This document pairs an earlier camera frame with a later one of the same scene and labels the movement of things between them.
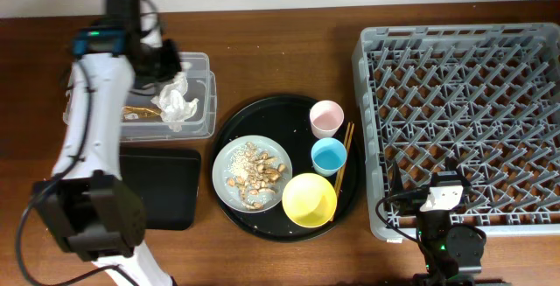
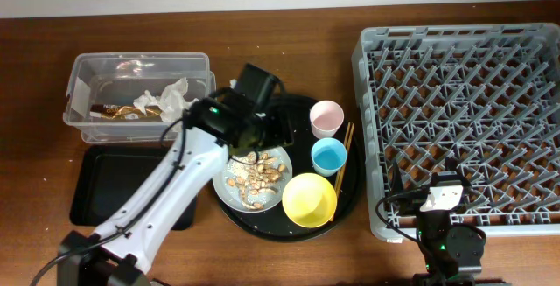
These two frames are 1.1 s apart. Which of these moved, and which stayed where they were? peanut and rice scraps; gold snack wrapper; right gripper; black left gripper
Moved: black left gripper
Stayed: right gripper; peanut and rice scraps; gold snack wrapper
